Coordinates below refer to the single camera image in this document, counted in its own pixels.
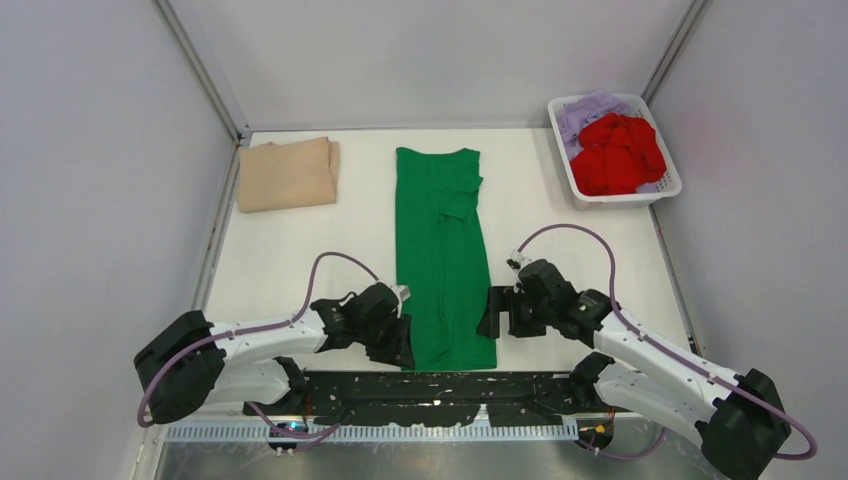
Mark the grey slotted cable duct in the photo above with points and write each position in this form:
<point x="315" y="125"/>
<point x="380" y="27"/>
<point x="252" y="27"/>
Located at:
<point x="477" y="431"/>

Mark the lavender t shirt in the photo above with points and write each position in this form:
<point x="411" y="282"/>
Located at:
<point x="572" y="118"/>

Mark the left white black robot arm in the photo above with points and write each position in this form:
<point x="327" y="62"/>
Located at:
<point x="195" y="363"/>

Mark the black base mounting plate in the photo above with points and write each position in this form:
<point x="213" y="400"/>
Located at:
<point x="407" y="399"/>

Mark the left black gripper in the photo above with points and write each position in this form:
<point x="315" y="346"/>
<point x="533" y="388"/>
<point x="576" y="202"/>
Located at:
<point x="397" y="352"/>

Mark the red t shirt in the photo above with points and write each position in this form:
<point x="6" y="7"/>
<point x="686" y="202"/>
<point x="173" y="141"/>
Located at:
<point x="619" y="155"/>

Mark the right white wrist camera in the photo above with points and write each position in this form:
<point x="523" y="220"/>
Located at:
<point x="516" y="260"/>

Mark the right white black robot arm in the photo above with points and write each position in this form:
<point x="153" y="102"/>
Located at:
<point x="734" y="419"/>

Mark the green t shirt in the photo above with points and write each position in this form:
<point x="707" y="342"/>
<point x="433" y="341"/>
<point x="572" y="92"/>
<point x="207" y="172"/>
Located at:
<point x="441" y="256"/>

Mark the white plastic basket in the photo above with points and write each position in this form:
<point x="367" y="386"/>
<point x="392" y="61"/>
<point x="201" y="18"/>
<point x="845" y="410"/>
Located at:
<point x="669" y="185"/>

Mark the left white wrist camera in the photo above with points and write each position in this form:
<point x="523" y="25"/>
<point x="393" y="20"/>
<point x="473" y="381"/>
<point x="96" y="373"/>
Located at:
<point x="401" y="292"/>

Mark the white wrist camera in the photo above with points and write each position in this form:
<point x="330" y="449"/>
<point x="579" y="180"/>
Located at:
<point x="516" y="260"/>
<point x="401" y="292"/>

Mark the folded beige t shirt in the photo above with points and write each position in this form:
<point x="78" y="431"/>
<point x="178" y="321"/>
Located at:
<point x="286" y="176"/>

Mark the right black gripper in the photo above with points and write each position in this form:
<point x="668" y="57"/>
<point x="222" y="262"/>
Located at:
<point x="500" y="298"/>

